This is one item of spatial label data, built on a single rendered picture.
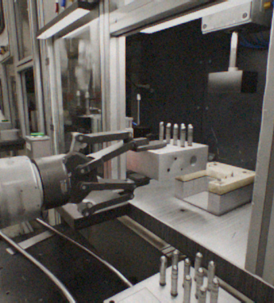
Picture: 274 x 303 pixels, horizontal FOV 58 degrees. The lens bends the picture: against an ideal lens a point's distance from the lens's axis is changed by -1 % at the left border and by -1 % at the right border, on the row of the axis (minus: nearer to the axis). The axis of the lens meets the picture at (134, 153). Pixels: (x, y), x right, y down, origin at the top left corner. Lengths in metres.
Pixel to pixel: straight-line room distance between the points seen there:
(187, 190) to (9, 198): 0.41
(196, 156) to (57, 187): 0.26
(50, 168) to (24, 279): 0.49
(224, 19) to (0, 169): 0.50
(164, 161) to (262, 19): 0.35
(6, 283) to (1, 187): 0.50
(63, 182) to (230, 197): 0.36
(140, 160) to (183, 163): 0.08
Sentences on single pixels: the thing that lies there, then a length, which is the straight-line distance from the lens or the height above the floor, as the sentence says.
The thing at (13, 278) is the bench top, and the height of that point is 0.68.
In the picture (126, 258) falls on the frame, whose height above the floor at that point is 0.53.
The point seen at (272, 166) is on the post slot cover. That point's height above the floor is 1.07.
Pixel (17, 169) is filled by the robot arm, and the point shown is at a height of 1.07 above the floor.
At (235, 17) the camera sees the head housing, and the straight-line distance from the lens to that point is 0.59.
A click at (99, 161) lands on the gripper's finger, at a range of 0.39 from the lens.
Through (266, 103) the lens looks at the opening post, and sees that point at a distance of 0.35.
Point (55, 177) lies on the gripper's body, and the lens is 0.35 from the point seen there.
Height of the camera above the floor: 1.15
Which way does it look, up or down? 13 degrees down
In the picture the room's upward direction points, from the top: straight up
